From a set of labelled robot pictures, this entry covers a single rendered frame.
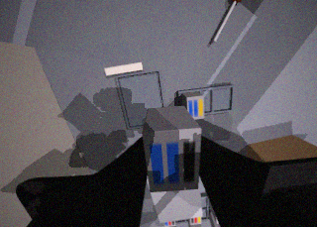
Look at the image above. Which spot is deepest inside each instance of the large beige flat panel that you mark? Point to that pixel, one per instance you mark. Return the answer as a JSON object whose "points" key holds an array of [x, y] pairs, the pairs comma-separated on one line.
{"points": [[35, 140]]}

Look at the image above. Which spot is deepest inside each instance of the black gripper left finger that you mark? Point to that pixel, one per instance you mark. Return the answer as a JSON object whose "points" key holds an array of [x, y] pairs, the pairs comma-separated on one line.
{"points": [[116, 193]]}

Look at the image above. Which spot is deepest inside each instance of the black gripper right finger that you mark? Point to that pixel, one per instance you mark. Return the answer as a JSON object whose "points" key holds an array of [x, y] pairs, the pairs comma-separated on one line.
{"points": [[239, 188]]}

